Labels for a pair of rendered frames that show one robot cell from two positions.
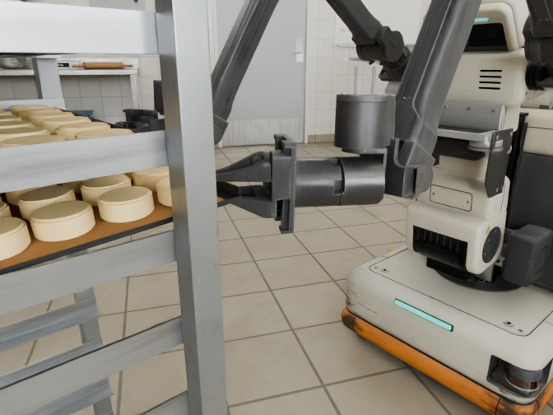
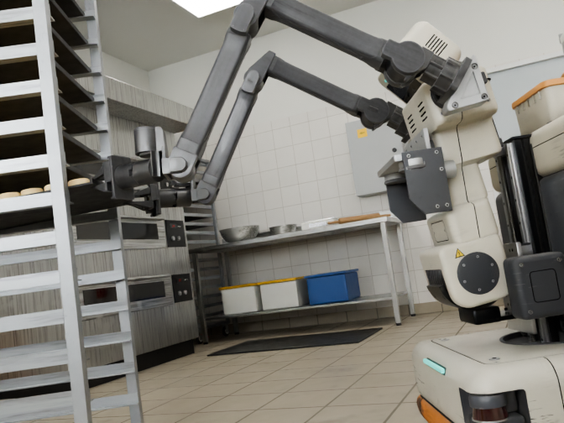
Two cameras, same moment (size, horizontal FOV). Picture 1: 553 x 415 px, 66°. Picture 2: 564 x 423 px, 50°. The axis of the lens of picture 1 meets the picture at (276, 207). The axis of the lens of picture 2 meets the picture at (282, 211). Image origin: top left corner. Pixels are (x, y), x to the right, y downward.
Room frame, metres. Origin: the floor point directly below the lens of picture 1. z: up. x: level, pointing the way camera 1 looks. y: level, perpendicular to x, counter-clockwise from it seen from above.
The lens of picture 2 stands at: (-0.39, -1.15, 0.54)
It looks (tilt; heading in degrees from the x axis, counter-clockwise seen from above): 6 degrees up; 39
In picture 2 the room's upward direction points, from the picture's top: 8 degrees counter-clockwise
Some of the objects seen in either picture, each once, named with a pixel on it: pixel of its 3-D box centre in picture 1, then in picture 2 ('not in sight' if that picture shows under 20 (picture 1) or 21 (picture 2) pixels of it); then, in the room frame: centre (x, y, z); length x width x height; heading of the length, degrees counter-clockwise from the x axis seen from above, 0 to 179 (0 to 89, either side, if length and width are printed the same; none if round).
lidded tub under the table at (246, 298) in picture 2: not in sight; (249, 297); (3.82, 2.76, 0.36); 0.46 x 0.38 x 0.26; 15
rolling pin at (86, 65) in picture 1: (104, 65); (359, 219); (4.05, 1.57, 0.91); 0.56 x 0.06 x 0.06; 135
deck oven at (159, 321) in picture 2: not in sight; (89, 237); (2.17, 2.76, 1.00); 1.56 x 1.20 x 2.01; 16
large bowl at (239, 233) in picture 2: not in sight; (240, 235); (3.80, 2.76, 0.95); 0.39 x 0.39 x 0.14
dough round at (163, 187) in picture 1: (181, 189); (79, 184); (0.42, 0.10, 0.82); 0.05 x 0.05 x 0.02
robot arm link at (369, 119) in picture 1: (378, 144); (161, 152); (0.50, -0.12, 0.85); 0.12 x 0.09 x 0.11; 131
